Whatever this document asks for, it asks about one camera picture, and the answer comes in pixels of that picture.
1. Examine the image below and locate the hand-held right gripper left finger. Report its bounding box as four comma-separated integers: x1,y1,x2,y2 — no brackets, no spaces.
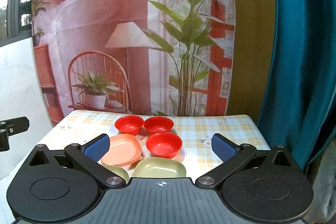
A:
26,134,126,190

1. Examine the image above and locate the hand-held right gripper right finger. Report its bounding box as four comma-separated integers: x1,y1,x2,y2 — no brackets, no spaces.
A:
196,133,303,189

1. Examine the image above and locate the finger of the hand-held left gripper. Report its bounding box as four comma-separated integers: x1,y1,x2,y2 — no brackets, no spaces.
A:
0,116,30,151

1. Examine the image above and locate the red plastic bowl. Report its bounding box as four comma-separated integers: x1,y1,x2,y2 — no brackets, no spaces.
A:
146,132,183,158
143,116,174,136
115,115,144,135

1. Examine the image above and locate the pink square plastic plate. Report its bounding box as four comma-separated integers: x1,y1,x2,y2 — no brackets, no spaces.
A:
100,134,143,167

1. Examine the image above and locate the green square plastic plate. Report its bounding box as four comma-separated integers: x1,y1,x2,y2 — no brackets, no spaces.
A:
101,164,130,184
131,157,187,178

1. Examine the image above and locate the yellow checked floral tablecloth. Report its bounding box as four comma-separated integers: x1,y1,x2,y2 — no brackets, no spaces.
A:
8,110,271,188

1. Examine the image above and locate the grey fabric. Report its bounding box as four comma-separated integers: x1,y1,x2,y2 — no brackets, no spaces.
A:
305,147,336,224

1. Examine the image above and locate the olive green cloth panel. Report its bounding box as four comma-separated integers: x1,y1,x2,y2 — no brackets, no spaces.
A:
226,0,277,117

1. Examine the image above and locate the teal curtain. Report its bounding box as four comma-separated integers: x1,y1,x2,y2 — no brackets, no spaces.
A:
256,0,336,174

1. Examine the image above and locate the printed room scene backdrop cloth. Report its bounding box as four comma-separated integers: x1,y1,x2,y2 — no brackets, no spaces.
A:
31,0,235,126

